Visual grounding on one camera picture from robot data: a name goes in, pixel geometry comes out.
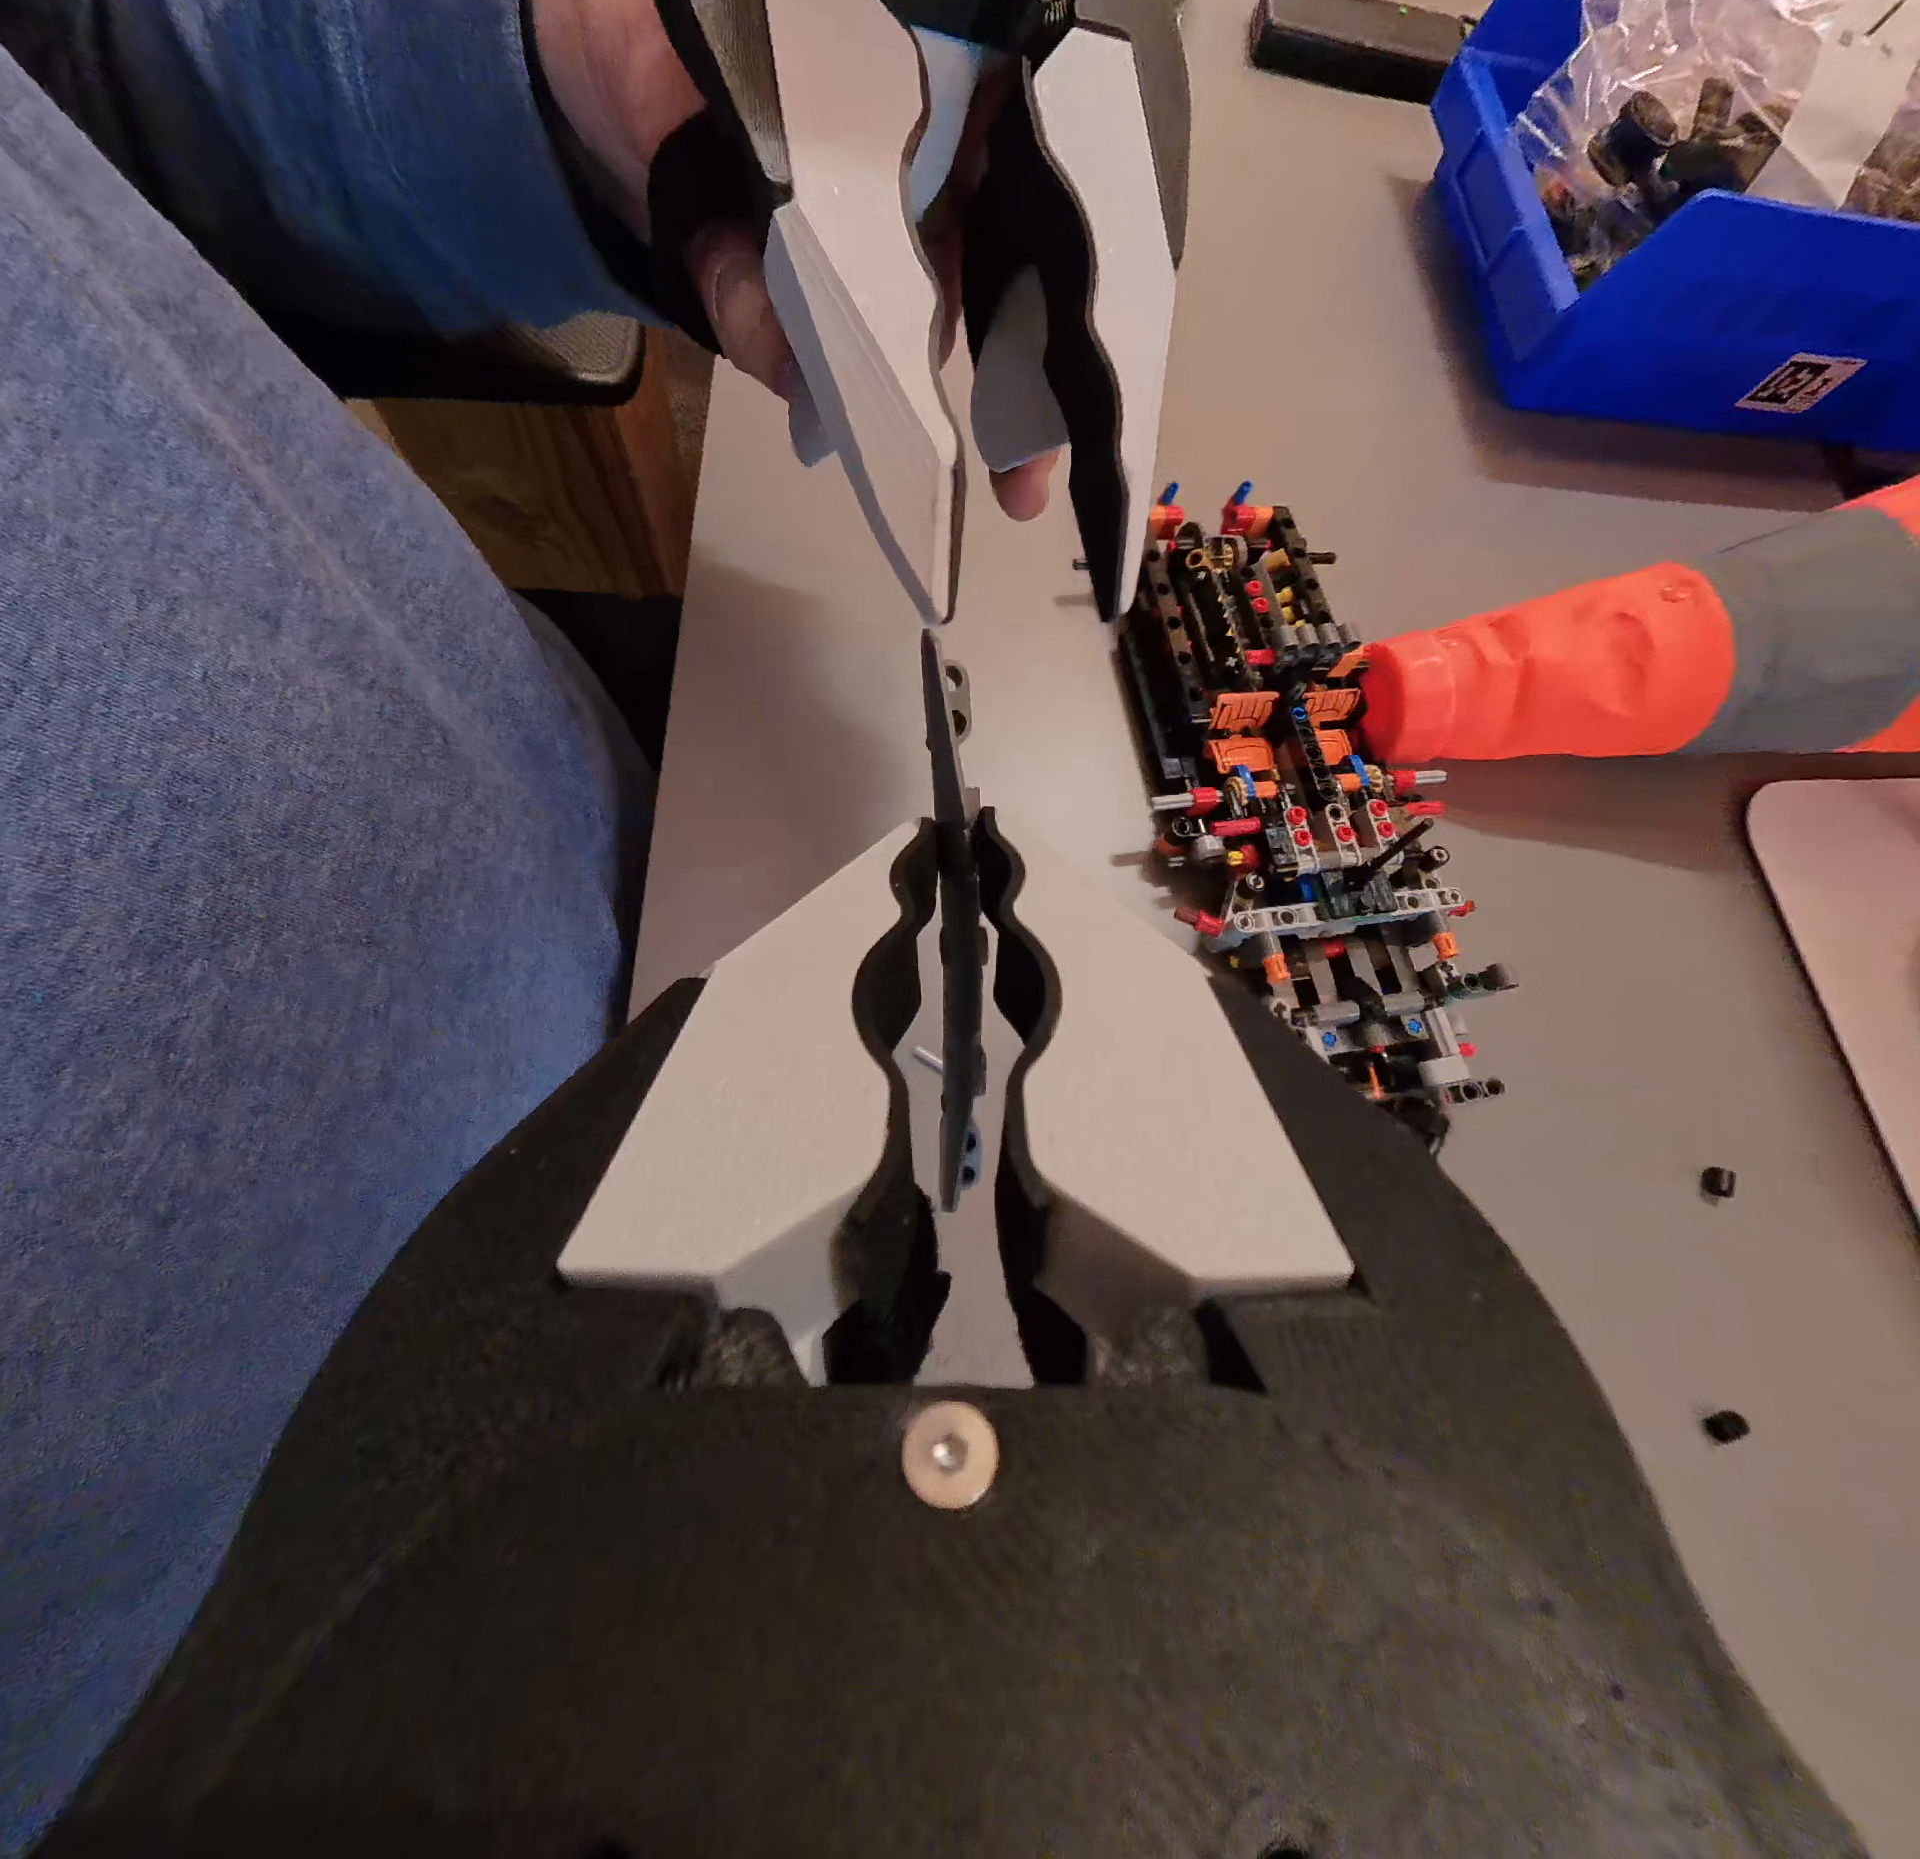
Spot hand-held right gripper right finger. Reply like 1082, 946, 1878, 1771
975, 808, 1358, 1388

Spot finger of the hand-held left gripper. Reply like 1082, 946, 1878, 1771
961, 0, 1198, 625
754, 0, 971, 628

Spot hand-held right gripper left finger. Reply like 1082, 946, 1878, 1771
554, 818, 950, 1388

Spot dark grey lego beam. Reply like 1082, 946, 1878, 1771
920, 628, 1002, 1216

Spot multicoloured lego technic model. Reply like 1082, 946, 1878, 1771
1116, 483, 1521, 1127

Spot person's left forearm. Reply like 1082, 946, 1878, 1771
0, 0, 670, 377

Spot clear bags of lego parts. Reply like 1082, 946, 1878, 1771
1512, 0, 1920, 293

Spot person's left hand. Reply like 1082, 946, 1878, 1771
524, 0, 1065, 525

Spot black power adapter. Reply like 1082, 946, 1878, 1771
1248, 0, 1481, 107

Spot blue storage bin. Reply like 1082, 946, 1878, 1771
1429, 0, 1920, 457

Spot beige stand base plate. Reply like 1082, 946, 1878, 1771
1746, 778, 1920, 1232

